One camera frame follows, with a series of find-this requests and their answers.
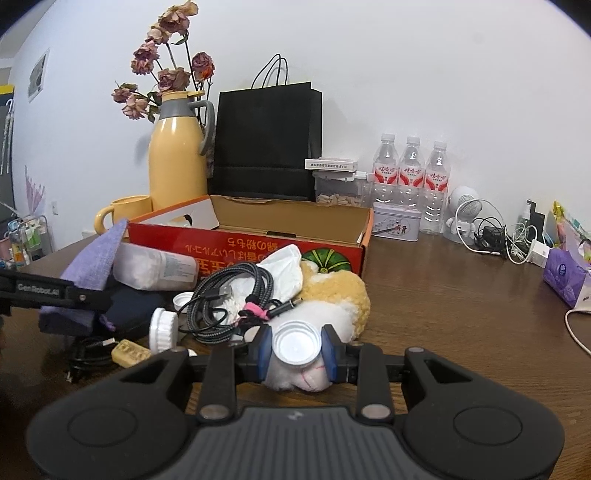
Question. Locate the white jar lid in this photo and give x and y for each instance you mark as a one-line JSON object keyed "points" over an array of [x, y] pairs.
{"points": [[297, 343]]}

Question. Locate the dried pink flower bouquet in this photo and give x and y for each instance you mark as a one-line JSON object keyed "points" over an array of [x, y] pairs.
{"points": [[165, 58]]}

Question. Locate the black paper shopping bag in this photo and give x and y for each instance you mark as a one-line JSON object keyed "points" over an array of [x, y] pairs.
{"points": [[263, 137]]}

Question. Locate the colourful snack packets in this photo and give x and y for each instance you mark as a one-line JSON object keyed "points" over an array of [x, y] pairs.
{"points": [[565, 232]]}

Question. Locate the yellow white plush toy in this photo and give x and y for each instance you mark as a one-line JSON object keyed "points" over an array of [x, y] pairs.
{"points": [[338, 298]]}

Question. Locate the dark navy cloth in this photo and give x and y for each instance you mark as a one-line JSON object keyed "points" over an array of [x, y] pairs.
{"points": [[130, 312]]}

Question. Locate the middle water bottle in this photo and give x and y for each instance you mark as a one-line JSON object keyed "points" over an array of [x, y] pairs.
{"points": [[411, 173]]}

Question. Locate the flat white printed box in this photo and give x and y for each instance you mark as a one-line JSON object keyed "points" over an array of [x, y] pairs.
{"points": [[330, 164]]}

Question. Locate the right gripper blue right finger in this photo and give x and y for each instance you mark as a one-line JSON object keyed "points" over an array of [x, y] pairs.
{"points": [[332, 353]]}

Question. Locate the white robot figurine fan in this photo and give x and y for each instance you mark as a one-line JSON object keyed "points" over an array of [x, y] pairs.
{"points": [[463, 208]]}

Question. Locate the purple tissue pack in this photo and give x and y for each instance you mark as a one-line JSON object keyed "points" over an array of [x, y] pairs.
{"points": [[569, 280]]}

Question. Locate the water bottle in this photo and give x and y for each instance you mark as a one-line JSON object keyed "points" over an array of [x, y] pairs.
{"points": [[411, 173], [436, 185], [385, 170]]}

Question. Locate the clear plastic food container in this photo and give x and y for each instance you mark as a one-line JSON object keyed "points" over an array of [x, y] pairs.
{"points": [[342, 188]]}

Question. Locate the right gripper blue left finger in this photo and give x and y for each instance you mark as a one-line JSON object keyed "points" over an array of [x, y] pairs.
{"points": [[264, 349]]}

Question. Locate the left water bottle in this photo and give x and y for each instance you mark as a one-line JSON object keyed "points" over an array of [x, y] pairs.
{"points": [[385, 170]]}

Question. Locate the red cardboard box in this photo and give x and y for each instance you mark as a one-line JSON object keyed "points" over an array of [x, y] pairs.
{"points": [[219, 231]]}

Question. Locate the yellow ceramic mug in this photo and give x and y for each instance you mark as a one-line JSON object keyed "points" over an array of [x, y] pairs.
{"points": [[126, 208]]}

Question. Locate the white crumpled plastic bag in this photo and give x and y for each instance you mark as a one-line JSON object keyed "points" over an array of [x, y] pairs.
{"points": [[283, 265]]}

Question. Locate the small white tin box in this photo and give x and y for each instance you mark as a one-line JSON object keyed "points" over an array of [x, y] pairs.
{"points": [[395, 222]]}

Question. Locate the white round jar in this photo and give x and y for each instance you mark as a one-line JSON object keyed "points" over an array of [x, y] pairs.
{"points": [[163, 330]]}

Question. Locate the yellow thermos jug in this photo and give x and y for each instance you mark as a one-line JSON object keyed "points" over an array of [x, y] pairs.
{"points": [[177, 164]]}

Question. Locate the purple cloth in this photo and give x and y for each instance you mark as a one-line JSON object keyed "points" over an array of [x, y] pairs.
{"points": [[90, 269]]}

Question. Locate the right water bottle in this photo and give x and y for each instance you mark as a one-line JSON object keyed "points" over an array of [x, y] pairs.
{"points": [[436, 185]]}

